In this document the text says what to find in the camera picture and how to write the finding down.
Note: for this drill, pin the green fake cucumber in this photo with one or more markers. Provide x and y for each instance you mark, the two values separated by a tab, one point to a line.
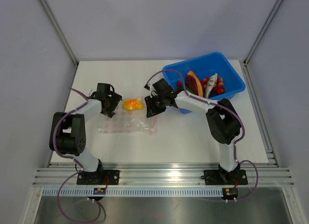
189	90

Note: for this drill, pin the controller board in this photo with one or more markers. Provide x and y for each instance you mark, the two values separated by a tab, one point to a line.
230	192
99	191

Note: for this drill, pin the dark red fake food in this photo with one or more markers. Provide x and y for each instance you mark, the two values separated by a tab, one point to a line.
193	83

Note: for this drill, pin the aluminium frame post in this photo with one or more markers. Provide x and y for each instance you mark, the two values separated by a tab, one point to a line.
270	17
47	9

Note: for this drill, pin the left aluminium frame post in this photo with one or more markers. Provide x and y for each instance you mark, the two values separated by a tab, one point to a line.
47	9

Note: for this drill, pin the left controller board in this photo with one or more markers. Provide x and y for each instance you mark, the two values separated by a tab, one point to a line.
99	191

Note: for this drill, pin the orange papaya slice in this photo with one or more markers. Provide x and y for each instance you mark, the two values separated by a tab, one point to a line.
200	87

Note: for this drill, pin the fake lychee bunch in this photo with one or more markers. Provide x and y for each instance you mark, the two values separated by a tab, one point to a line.
218	89

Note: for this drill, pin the blue plastic bin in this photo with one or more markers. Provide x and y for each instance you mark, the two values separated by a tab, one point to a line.
205	66

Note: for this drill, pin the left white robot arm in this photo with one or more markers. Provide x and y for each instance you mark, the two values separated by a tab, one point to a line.
68	135

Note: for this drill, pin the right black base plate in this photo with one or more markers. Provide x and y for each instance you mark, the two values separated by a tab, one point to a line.
217	177

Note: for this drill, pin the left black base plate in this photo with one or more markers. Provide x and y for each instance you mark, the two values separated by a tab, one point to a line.
109	177

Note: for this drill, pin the white slotted cable duct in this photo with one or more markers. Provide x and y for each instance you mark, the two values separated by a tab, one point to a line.
136	192

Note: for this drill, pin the clear zip top bag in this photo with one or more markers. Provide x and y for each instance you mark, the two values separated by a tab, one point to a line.
126	121

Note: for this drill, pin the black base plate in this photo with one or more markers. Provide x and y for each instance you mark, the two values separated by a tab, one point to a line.
217	177
109	177

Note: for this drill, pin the right controller board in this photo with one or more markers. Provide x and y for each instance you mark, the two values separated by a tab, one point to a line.
230	192

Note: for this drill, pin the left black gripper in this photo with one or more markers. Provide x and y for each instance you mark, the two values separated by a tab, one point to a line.
115	99

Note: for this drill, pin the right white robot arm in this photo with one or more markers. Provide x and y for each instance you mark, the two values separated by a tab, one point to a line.
223	121

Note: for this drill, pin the yellow fake mango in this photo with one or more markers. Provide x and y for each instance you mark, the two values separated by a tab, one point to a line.
133	104

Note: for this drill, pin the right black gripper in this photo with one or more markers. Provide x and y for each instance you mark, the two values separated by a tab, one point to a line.
152	110

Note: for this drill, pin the aluminium mounting rail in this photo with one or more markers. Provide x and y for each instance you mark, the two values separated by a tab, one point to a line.
167	175

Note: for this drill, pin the right aluminium frame post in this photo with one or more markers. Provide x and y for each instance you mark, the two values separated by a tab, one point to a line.
270	17

